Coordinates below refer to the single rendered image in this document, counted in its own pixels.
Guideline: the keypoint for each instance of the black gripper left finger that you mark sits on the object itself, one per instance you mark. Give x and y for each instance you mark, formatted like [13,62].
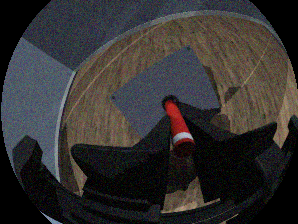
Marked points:
[146,163]

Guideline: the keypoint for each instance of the red peg with white band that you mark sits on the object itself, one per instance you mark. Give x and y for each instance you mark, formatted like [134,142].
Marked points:
[182,141]

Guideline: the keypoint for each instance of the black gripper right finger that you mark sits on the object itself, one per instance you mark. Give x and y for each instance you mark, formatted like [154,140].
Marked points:
[219,154]

